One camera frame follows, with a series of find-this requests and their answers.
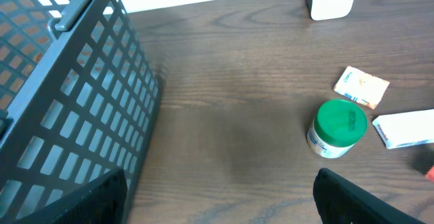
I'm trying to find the orange snack bar wrapper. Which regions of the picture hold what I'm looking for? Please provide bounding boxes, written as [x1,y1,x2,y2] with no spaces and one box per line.
[424,166,434,182]

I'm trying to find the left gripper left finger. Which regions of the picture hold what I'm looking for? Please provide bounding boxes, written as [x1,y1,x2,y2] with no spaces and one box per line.
[16,168,127,224]

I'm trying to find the green lidded jar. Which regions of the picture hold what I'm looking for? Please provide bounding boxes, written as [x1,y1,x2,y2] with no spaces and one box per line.
[307,99,368,159]

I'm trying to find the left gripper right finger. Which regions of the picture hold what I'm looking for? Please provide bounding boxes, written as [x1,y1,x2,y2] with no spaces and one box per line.
[313,168,420,224]

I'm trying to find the small orange box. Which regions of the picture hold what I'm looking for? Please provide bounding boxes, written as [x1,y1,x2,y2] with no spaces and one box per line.
[333,66,390,109]

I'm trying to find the white green box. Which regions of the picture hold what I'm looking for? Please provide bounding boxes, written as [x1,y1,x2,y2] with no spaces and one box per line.
[372,109,433,149]

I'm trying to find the grey plastic basket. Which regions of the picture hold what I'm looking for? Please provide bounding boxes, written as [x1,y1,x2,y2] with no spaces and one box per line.
[1,0,161,223]

